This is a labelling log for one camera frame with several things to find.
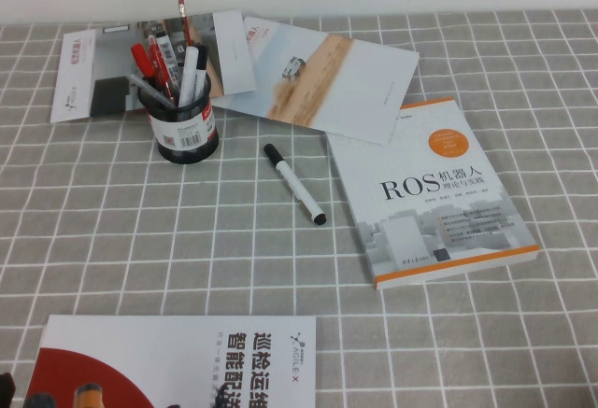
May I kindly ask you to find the white PAINT marker pen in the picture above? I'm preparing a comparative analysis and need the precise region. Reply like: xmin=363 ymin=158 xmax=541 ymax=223
xmin=178 ymin=46 xmax=201 ymax=107

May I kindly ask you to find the black mesh pen holder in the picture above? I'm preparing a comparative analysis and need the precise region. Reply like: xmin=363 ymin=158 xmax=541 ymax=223
xmin=136 ymin=74 xmax=221 ymax=165

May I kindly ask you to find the grey pen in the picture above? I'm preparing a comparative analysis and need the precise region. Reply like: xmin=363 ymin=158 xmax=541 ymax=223
xmin=126 ymin=74 xmax=181 ymax=109

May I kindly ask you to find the slim red pen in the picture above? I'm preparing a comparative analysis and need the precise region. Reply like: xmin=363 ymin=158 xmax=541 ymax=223
xmin=148 ymin=45 xmax=177 ymax=102

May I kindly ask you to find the red pen with thick cap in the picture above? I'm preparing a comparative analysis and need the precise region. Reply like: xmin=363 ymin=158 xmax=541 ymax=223
xmin=130 ymin=42 xmax=158 ymax=83

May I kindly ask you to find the white marker with black cap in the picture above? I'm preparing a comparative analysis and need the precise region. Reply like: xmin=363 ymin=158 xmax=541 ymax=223
xmin=263 ymin=143 xmax=328 ymax=228
xmin=194 ymin=43 xmax=210 ymax=97

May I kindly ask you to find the brochure with desert photo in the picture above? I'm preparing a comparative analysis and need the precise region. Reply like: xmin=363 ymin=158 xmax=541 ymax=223
xmin=212 ymin=15 xmax=420 ymax=147

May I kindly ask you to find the white orange ROS book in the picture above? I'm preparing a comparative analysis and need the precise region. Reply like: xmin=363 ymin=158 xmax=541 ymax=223
xmin=326 ymin=96 xmax=540 ymax=291

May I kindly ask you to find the white marker with barcode label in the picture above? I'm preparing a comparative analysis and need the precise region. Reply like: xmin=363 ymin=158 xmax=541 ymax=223
xmin=154 ymin=32 xmax=184 ymax=97

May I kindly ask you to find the red black striped pencil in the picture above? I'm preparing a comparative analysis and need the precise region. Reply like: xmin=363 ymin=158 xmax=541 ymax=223
xmin=177 ymin=0 xmax=195 ymax=50

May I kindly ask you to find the white red AgileX brochure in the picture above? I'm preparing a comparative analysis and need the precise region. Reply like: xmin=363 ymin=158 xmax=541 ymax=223
xmin=22 ymin=314 xmax=318 ymax=408

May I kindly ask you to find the brochure with office photo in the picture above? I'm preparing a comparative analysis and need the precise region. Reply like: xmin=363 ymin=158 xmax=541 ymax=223
xmin=50 ymin=9 xmax=257 ymax=124

